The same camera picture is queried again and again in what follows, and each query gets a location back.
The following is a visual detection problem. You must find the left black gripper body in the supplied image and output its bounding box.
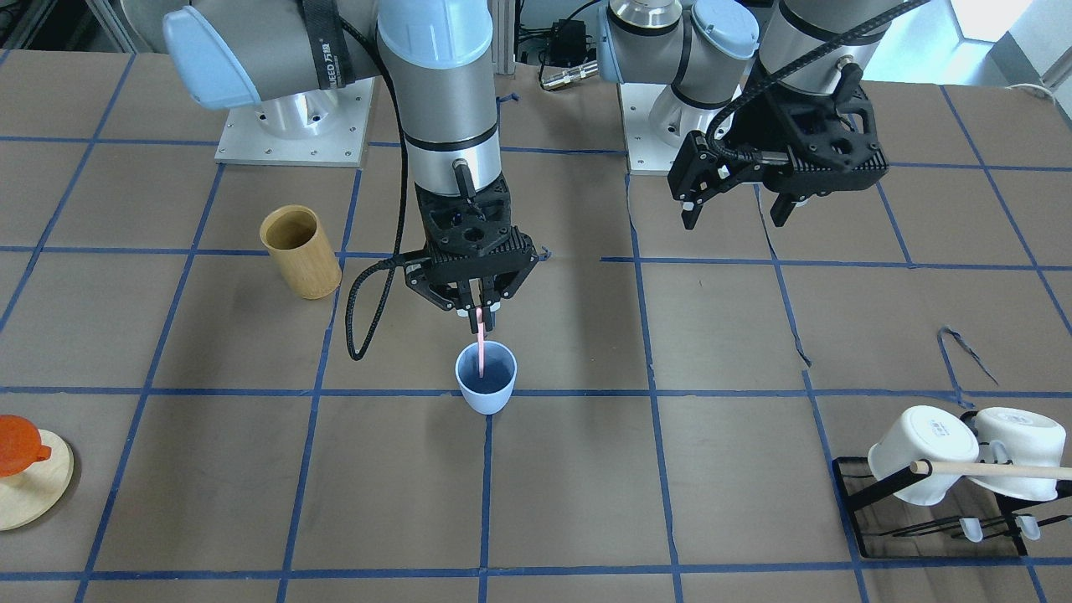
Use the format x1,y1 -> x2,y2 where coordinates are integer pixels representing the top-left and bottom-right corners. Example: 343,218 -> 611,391
720,64 -> 889,196

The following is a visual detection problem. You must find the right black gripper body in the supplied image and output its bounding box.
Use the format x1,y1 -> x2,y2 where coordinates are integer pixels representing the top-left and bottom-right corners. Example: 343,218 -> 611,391
405,175 -> 539,306

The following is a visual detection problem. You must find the pink chopstick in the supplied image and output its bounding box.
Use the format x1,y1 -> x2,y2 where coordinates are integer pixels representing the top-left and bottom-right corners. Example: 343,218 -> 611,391
475,307 -> 487,379

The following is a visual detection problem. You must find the light blue plastic cup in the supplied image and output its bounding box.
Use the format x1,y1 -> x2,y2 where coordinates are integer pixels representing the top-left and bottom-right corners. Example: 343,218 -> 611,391
455,341 -> 519,415

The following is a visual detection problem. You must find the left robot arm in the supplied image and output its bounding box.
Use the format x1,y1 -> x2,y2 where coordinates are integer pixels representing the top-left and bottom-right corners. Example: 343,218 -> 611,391
597,1 -> 918,229

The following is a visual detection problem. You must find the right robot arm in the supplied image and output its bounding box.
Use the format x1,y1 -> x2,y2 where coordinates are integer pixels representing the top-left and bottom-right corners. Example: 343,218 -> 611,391
120,1 -> 537,330

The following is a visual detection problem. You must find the bamboo cylinder holder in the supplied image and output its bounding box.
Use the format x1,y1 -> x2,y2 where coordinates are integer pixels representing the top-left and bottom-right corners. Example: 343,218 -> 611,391
258,204 -> 342,299

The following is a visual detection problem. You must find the white mug with face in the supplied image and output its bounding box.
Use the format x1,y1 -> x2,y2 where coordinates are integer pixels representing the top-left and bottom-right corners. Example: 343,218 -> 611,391
868,405 -> 980,480

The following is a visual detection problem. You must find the white mug outer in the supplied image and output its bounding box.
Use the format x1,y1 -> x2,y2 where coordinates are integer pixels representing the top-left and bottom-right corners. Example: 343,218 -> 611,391
969,407 -> 1067,503

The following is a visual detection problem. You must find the orange mug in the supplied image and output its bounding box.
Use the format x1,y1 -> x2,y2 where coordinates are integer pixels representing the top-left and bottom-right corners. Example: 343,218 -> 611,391
1,415 -> 51,477

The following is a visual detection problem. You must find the wooden mug tree stand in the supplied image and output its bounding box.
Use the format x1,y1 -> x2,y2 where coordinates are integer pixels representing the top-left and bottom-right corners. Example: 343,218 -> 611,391
1,429 -> 75,531

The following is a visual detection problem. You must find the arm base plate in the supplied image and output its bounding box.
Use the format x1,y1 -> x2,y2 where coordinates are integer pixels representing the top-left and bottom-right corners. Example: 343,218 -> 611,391
214,79 -> 376,168
619,83 -> 719,176

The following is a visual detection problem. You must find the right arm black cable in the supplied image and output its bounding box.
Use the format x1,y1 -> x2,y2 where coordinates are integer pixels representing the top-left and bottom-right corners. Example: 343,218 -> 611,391
334,17 -> 436,362

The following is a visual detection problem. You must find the aluminium frame post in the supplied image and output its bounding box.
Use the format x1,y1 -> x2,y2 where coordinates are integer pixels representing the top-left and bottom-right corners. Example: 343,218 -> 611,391
487,0 -> 519,79

